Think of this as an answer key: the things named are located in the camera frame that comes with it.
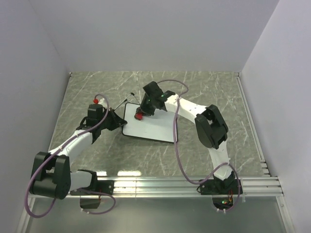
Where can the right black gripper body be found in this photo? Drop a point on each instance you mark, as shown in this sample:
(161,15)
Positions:
(147,106)

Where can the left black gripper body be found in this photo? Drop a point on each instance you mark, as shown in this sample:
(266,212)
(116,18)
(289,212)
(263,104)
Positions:
(111,122)

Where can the red black eraser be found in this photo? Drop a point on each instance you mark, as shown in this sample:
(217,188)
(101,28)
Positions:
(139,116)

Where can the white whiteboard black frame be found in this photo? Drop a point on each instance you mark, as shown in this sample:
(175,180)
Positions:
(158,127)

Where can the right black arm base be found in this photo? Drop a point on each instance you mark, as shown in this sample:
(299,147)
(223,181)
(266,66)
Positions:
(211,187)

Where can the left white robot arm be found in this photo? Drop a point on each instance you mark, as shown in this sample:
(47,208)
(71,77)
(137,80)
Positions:
(51,175)

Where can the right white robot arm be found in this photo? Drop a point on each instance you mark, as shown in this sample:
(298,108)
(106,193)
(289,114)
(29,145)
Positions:
(210,126)

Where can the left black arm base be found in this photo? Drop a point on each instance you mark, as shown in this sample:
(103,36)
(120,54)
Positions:
(104,186)

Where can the metal wire whiteboard stand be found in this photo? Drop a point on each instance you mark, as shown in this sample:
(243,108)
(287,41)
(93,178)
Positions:
(131,95)

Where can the aluminium front rail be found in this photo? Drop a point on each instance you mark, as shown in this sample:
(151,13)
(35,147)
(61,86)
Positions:
(178,187)

